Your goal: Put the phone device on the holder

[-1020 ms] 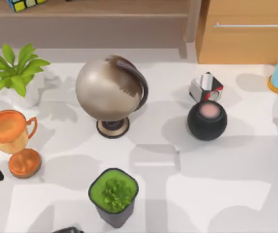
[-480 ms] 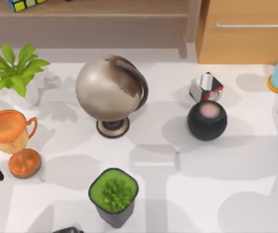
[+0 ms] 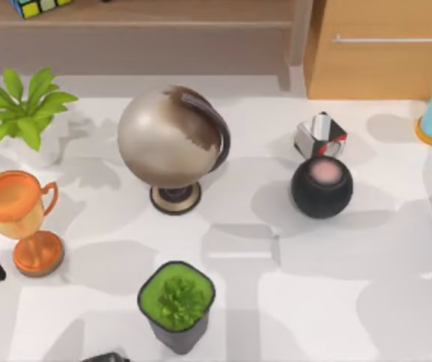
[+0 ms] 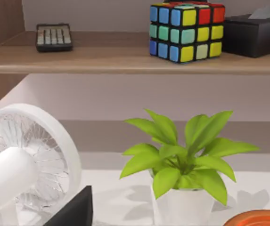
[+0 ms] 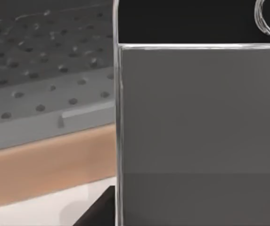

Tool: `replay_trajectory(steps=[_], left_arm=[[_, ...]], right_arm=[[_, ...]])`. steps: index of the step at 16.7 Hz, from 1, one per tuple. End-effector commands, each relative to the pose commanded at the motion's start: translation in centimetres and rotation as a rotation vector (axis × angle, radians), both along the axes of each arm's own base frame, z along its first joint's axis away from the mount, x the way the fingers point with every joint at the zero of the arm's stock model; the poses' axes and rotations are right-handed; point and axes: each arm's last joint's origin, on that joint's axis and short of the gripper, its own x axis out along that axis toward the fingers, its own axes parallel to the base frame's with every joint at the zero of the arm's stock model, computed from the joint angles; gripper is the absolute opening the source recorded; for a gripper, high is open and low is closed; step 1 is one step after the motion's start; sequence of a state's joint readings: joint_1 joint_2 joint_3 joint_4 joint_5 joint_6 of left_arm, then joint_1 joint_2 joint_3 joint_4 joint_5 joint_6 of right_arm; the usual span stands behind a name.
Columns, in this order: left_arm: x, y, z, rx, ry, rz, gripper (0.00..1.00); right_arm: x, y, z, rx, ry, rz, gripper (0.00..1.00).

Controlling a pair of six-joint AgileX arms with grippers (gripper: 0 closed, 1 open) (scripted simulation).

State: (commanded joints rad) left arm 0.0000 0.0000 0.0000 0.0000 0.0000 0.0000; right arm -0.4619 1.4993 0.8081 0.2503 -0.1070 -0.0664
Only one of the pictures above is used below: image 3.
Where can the beige globe on stand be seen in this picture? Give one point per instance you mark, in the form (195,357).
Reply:
(163,132)

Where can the black round speaker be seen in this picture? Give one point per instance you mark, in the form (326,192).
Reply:
(321,192)

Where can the silver red and black box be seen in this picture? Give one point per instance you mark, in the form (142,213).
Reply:
(319,135)

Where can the green plant in grey pot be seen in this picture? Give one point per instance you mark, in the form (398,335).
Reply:
(176,301)

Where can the wooden open shelf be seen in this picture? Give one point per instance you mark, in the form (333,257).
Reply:
(132,41)

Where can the orange trophy cup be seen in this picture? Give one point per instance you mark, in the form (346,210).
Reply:
(16,211)

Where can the wooden cupboard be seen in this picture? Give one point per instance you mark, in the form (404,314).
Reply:
(381,64)

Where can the green plant in white pot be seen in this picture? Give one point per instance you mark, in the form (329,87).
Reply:
(23,113)

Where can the black object at bottom edge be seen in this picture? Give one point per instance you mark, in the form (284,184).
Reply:
(106,357)

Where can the colourful puzzle cube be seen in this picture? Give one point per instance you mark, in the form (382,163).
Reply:
(38,7)

